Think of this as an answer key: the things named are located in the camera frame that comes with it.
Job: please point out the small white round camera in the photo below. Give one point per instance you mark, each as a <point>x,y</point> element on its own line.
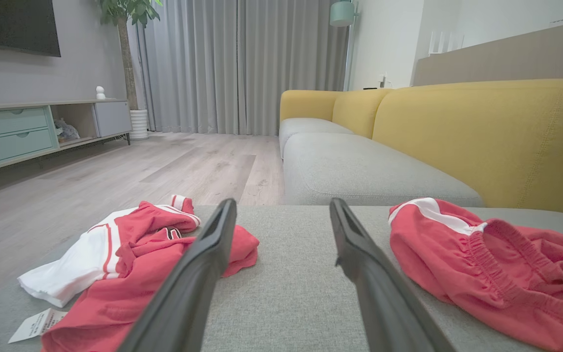
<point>100,93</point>

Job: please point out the yellow and grey sofa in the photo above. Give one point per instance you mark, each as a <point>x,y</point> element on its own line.
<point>286,293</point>

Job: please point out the beige partition panel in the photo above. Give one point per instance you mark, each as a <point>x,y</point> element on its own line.
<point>506,61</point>

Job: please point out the red and white t-shirt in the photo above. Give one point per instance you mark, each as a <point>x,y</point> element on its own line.
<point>110,303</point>

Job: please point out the yellow sofa end rest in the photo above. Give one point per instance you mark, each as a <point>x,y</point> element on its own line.
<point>306,104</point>

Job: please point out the black wall television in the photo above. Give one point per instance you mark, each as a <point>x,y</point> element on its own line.
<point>12,24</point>

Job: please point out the long yellow sofa backrest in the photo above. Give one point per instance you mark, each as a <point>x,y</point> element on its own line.
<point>482,142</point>

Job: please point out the white router with antennas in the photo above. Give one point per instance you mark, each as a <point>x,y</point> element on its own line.
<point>445,43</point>

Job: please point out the white ribbed plant pot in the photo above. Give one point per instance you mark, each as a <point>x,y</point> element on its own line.
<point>139,124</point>

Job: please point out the green indoor tree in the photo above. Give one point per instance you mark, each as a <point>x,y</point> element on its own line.
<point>126,54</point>

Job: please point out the short yellow sofa backrest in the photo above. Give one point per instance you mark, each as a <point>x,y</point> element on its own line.
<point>357,110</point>

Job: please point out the low grey tv cabinet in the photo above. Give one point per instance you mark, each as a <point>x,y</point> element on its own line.
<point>42,105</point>

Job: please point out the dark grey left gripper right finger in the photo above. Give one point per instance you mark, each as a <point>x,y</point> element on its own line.
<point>379,298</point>

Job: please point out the white printed garment tag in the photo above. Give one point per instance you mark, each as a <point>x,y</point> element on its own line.
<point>37,325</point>

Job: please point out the grey sofa seat cushion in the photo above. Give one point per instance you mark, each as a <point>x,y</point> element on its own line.
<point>359,171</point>
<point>306,128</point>

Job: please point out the red shorts with white trim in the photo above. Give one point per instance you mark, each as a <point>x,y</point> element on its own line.
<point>482,274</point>

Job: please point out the teal cabinet drawer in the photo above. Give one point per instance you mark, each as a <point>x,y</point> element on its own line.
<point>22,144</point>
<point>15,121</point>

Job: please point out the grey pleated curtain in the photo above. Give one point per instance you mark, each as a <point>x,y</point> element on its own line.
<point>223,68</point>

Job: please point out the grey cabinet door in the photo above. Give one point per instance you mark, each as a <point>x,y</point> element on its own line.
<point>113,118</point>

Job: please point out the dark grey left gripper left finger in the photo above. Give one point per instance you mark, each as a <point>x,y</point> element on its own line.
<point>188,293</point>

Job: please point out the grey toy in cabinet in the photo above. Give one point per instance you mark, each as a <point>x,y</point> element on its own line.
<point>66,131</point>

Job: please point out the floor lamp with teal shade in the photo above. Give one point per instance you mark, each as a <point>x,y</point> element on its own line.
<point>342,13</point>

